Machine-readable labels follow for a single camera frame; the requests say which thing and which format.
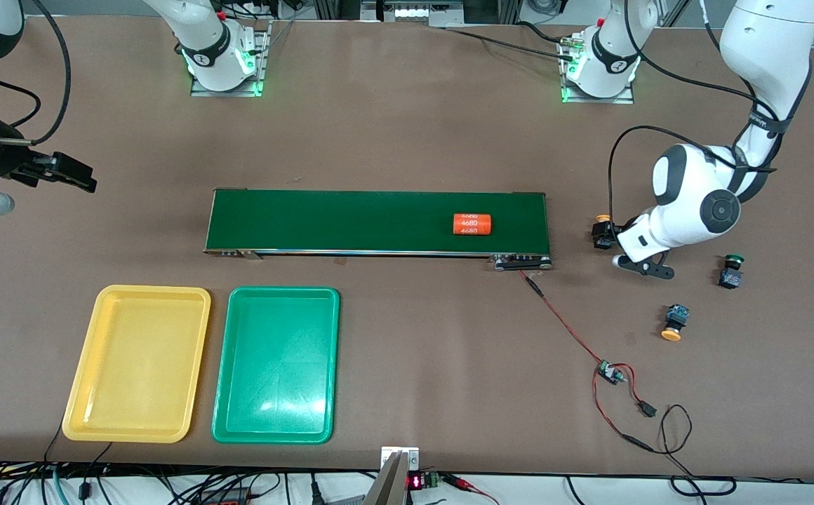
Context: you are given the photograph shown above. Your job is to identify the green push button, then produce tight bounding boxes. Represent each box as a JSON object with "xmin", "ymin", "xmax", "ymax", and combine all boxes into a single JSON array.
[{"xmin": 718, "ymin": 254, "xmax": 746, "ymax": 290}]

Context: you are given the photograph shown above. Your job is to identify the yellow plastic tray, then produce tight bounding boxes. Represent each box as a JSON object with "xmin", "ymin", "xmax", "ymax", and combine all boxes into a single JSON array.
[{"xmin": 62, "ymin": 284, "xmax": 212, "ymax": 444}]

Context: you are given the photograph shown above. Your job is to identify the green belt conveyor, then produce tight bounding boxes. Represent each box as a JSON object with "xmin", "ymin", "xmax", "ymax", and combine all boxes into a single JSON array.
[{"xmin": 203, "ymin": 187, "xmax": 554, "ymax": 273}]

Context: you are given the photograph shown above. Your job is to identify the green plastic tray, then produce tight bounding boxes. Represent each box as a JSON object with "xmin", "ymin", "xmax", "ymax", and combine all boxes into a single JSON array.
[{"xmin": 211, "ymin": 285, "xmax": 341, "ymax": 445}]

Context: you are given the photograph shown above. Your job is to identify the red probe lead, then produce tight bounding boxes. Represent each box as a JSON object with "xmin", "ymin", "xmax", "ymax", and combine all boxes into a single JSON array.
[{"xmin": 442, "ymin": 473, "xmax": 500, "ymax": 505}]

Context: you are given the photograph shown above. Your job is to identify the thin red wire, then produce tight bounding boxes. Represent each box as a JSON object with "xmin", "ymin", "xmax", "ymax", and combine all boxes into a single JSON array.
[{"xmin": 518, "ymin": 270, "xmax": 660, "ymax": 453}]

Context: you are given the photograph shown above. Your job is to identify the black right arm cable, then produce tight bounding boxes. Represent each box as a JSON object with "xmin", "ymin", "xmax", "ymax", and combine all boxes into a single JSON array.
[{"xmin": 0, "ymin": 0, "xmax": 73, "ymax": 147}]

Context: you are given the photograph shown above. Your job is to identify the black looped cable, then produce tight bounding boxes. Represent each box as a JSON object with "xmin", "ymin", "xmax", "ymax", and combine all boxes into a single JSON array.
[{"xmin": 658, "ymin": 404, "xmax": 739, "ymax": 497}]

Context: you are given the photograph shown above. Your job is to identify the long black table cable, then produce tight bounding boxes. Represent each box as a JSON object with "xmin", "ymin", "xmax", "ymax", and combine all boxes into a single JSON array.
[{"xmin": 446, "ymin": 20, "xmax": 576, "ymax": 60}]

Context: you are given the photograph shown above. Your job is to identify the aluminium frame structure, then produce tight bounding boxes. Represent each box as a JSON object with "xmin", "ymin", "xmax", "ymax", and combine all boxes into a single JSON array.
[{"xmin": 312, "ymin": 0, "xmax": 523, "ymax": 29}]

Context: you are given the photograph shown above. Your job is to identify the black cable bundle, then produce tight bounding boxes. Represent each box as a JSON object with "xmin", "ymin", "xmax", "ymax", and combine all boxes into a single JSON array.
[{"xmin": 0, "ymin": 459, "xmax": 380, "ymax": 505}]

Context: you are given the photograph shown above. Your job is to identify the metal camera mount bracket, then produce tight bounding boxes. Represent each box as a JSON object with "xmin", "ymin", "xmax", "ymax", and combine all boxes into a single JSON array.
[{"xmin": 380, "ymin": 446, "xmax": 420, "ymax": 505}]

